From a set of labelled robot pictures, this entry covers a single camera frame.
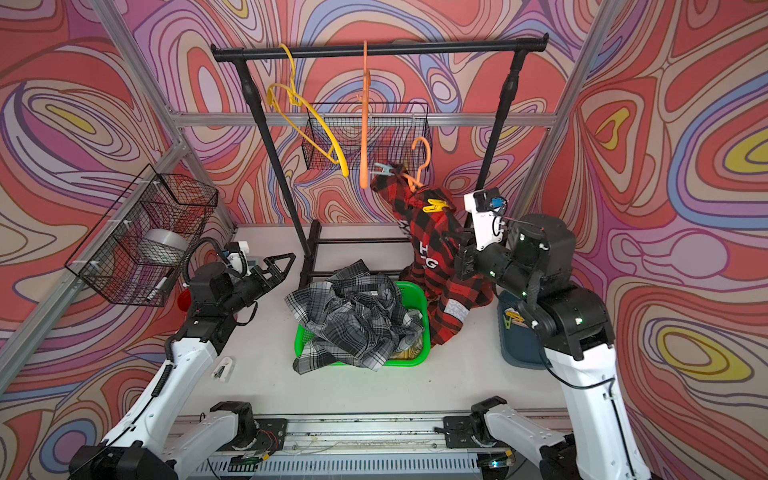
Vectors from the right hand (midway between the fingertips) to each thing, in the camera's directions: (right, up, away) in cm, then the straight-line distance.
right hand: (447, 241), depth 56 cm
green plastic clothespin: (+26, -24, +36) cm, 50 cm away
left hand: (-37, -5, +19) cm, 41 cm away
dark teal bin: (+29, -30, +33) cm, 54 cm away
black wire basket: (-75, -4, +10) cm, 76 cm away
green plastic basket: (-3, -16, +35) cm, 38 cm away
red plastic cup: (-69, -15, +27) cm, 76 cm away
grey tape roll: (-66, -1, +15) cm, 67 cm away
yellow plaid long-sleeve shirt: (-5, -31, +26) cm, 41 cm away
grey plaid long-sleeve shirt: (-20, -19, +19) cm, 34 cm away
